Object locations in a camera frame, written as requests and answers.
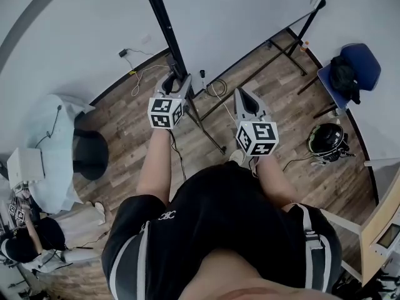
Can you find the black metal stand frame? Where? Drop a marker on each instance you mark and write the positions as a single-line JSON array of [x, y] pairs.
[[164, 27]]

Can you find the white wall socket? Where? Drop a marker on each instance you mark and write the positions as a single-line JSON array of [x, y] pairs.
[[146, 38]]

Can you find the white box appliance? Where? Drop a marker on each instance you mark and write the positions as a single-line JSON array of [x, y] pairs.
[[25, 167]]

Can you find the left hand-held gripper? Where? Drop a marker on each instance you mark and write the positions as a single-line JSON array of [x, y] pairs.
[[164, 112]]

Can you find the small orange bottle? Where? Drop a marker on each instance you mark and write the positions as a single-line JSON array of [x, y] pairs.
[[305, 45]]

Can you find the person's right forearm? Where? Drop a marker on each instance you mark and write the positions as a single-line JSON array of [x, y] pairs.
[[275, 183]]

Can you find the blue chair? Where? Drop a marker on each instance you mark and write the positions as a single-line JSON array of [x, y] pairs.
[[362, 58]]

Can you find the person's black striped shirt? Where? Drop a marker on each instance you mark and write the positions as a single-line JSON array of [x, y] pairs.
[[218, 217]]

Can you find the white side panel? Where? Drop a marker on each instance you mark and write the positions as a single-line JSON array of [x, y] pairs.
[[387, 180]]

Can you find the person's white shoe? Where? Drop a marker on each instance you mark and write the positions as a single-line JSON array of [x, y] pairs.
[[237, 157]]

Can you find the black green helmet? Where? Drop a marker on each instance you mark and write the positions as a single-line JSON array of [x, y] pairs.
[[326, 139]]

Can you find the clear bottle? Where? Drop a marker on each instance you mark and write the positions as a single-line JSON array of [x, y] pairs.
[[340, 111]]

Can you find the white device with screen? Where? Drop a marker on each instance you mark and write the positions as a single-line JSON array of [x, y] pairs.
[[389, 239]]

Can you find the black round stool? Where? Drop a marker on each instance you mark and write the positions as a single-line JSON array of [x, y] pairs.
[[90, 155]]

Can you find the round table with cloth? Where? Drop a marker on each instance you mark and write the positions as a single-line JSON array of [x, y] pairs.
[[59, 167]]

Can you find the black bag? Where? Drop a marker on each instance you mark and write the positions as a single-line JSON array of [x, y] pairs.
[[343, 77]]

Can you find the wooden desk white frame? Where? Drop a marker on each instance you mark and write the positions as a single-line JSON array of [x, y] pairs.
[[375, 230]]

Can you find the black power adapter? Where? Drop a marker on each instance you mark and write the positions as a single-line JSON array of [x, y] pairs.
[[122, 53]]

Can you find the person's left forearm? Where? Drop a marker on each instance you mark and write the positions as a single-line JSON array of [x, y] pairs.
[[154, 164]]

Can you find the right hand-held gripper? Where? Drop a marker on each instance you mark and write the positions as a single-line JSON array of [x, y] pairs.
[[261, 137]]

